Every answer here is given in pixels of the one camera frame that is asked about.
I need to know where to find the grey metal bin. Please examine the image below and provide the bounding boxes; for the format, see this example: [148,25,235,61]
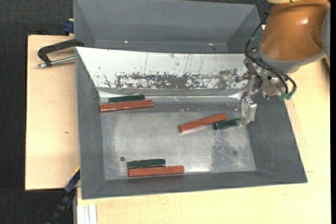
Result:
[72,0,308,200]

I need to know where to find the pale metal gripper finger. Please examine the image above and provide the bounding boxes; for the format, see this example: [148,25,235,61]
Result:
[240,98,258,125]
[218,68,249,91]

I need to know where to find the dark green flat block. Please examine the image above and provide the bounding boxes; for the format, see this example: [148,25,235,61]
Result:
[213,118,243,131]
[108,94,146,104]
[127,158,166,169]

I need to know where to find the red-brown flat block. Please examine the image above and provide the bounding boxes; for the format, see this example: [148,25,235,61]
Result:
[178,113,228,134]
[127,165,185,178]
[99,99,154,113]

